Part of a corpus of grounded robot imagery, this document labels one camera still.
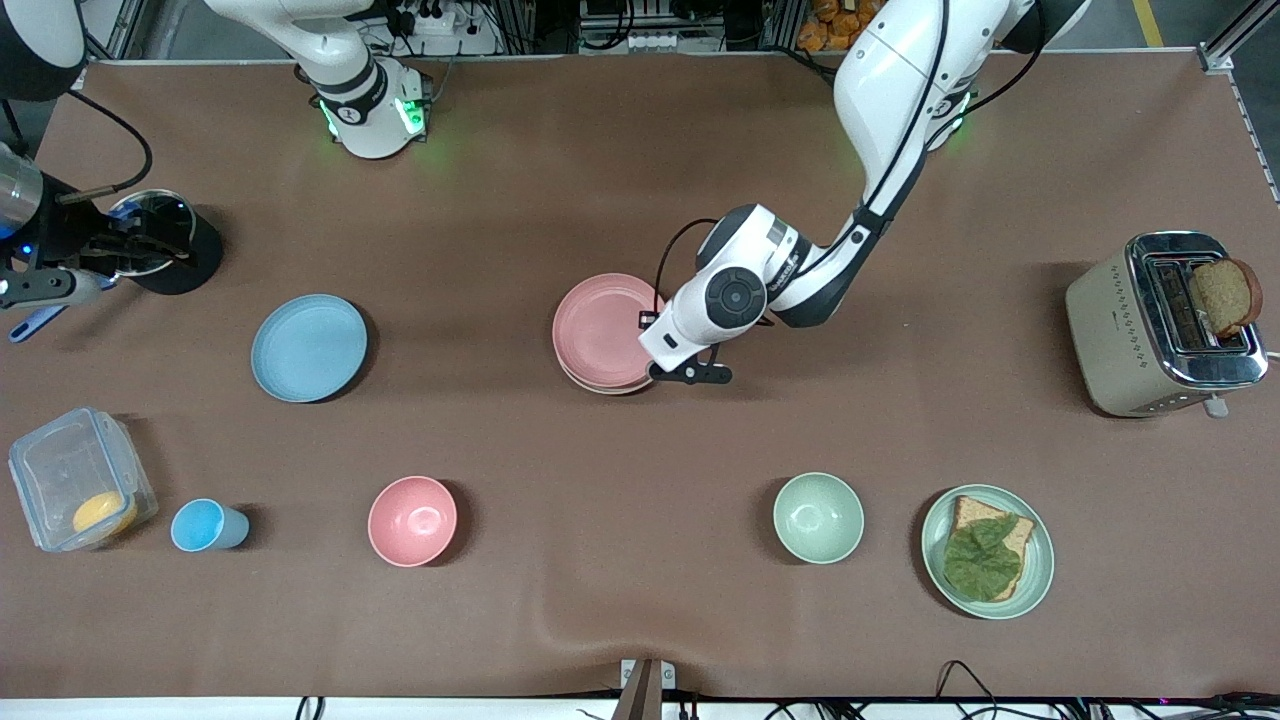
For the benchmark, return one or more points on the pink bowl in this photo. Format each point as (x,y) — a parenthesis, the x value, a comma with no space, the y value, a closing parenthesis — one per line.
(412,521)

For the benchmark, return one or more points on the yellow food piece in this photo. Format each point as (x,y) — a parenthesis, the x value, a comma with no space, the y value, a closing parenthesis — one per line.
(104,514)

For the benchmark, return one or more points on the bread slice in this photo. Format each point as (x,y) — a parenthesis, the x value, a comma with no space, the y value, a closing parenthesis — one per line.
(975,512)

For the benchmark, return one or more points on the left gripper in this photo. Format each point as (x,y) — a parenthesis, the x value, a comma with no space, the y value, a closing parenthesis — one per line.
(643,319)

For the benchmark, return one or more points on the beige chrome toaster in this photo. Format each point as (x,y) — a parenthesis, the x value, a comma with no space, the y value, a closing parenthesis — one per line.
(1110,330)

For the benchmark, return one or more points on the brown stand pole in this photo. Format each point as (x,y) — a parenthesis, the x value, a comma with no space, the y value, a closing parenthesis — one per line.
(640,700)

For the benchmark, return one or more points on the aluminium frame profile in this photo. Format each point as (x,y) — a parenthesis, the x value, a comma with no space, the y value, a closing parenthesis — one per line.
(1228,45)

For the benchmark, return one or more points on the clear plastic container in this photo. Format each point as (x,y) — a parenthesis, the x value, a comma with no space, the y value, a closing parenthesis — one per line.
(60,470)

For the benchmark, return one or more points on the black round pan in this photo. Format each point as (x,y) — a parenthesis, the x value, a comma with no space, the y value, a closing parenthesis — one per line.
(205,262)

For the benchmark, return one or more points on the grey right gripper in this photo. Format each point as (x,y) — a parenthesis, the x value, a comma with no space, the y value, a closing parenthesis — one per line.
(62,246)

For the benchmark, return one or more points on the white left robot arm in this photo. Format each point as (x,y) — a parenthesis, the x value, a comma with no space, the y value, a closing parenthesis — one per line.
(900,80)

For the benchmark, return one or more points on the beige plate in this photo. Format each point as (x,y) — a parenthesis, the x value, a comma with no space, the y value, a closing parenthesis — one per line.
(610,392)

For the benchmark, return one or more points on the bag of orange buns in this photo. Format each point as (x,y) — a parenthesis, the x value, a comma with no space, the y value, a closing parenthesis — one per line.
(830,28)

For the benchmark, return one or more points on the green plate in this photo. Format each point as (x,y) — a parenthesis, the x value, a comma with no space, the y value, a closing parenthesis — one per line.
(1040,560)

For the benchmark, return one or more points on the white power strip with plugs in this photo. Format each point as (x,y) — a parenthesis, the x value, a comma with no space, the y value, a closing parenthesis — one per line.
(435,20)

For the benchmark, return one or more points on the blue cup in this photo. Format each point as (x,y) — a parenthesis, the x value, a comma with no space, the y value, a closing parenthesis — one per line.
(200,526)

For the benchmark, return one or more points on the brown table cover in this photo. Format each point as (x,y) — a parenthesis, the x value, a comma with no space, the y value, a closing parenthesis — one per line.
(500,200)

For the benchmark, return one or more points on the green bowl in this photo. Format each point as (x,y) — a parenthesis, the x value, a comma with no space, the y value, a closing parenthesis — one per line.
(818,518)

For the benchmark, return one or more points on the brown toast slice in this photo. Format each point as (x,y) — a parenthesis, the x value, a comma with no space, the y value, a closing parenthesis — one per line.
(1225,295)

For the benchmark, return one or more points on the green lettuce leaf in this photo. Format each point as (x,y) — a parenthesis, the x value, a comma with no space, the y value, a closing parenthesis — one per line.
(982,562)

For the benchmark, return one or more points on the pink plate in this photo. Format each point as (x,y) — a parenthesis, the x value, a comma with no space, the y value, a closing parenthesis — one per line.
(600,330)

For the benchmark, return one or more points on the metal bracket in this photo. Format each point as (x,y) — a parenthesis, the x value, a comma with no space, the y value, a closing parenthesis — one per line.
(632,672)

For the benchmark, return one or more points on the glass pan lid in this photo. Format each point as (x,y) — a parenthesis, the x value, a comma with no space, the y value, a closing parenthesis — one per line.
(170,205)

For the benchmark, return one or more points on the blue plate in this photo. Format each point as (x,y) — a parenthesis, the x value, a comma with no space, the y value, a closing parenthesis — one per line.
(309,348)

